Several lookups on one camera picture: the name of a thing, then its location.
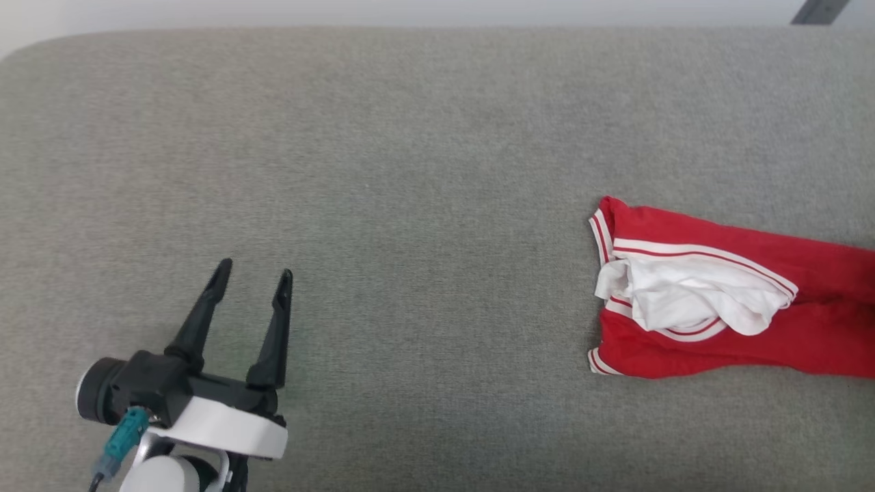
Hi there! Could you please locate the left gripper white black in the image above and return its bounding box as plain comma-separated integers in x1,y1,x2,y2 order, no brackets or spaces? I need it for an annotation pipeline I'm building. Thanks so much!
147,258,293,460

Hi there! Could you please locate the red white jersey shirt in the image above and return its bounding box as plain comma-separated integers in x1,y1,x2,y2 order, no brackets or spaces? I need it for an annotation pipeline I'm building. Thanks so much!
588,196,875,380

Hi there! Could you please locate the grey fabric sofa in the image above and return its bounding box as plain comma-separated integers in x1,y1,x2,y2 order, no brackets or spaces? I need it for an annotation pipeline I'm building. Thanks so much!
0,26,875,492

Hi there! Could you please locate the grey metal bar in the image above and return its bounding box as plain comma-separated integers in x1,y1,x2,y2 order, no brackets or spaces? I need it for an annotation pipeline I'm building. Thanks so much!
792,0,852,26

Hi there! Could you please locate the teal camera cable plug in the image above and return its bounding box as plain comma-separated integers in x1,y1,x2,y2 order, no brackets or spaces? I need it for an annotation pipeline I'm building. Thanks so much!
94,407,150,482

